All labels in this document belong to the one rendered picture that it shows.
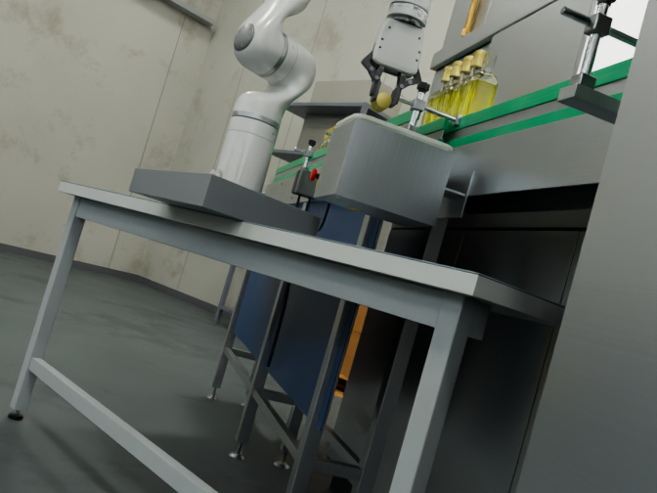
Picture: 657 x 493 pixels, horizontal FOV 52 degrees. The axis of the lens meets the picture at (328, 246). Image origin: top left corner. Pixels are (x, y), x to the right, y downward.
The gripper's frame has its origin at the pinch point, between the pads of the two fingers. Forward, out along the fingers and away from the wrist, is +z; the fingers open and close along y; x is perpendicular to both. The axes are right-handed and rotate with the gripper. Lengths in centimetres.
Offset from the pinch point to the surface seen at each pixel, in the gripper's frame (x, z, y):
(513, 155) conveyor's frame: 20.3, 8.4, -22.4
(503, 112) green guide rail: 7.4, -2.6, -23.4
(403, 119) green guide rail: -24.3, -2.4, -11.5
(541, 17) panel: -21, -38, -38
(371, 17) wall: -523, -215, -77
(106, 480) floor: -50, 109, 33
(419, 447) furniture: 39, 61, -12
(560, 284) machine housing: 13, 28, -43
